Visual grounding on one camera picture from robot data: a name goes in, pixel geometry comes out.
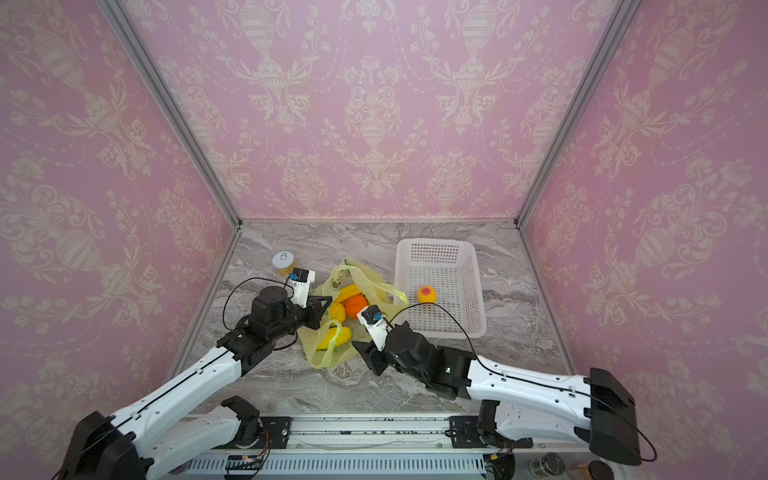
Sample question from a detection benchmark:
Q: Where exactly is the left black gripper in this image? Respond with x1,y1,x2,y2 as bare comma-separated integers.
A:
268,295,334,344

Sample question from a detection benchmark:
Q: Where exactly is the yellow lemon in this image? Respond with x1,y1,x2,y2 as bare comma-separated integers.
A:
316,327,352,351
328,302,347,324

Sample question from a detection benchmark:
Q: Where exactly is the peach fruit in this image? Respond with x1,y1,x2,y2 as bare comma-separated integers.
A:
417,285,438,303

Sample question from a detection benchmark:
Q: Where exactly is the yellow-green plastic bag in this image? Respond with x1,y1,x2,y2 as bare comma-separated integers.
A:
298,258,409,369

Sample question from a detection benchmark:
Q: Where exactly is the white plastic basket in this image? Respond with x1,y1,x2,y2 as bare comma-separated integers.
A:
395,238,487,339

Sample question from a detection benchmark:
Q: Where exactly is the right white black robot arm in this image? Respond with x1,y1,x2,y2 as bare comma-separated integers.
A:
352,321,643,466

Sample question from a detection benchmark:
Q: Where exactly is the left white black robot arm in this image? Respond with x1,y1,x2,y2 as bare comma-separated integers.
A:
54,286,332,479

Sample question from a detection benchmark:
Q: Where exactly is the yellow lemon in bag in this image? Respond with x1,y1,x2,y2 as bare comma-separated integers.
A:
328,302,347,324

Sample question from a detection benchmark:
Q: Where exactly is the orange fruit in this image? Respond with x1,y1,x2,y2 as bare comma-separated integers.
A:
344,294,369,320

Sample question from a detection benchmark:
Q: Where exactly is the yellow banana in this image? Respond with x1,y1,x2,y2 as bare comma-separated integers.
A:
336,284,361,304

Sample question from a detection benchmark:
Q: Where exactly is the glass jar metal lid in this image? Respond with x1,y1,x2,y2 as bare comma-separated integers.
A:
529,452,566,479

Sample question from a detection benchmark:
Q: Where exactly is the dark round lid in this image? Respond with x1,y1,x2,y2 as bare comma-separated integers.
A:
587,460,615,480

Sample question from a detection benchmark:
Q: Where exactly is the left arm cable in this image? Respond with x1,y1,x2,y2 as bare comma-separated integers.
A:
221,275,299,352

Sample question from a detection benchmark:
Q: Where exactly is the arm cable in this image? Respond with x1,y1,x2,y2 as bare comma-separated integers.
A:
221,275,299,352
389,301,659,464

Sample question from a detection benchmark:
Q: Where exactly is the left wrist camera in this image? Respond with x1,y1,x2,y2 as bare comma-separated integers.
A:
287,268,315,308

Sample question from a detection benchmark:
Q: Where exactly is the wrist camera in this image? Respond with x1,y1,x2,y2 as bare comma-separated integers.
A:
287,268,315,308
358,305,390,351

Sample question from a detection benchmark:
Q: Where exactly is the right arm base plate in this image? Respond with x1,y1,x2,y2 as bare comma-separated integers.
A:
444,400,534,450

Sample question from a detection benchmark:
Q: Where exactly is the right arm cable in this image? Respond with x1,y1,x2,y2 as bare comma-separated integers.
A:
389,301,659,464

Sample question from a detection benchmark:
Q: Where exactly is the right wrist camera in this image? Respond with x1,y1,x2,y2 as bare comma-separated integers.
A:
358,305,390,351

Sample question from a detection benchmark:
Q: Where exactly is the aluminium mounting rail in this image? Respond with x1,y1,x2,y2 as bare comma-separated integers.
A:
159,414,620,479

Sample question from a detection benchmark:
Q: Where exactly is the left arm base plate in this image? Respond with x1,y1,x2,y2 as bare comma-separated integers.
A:
221,396,293,450

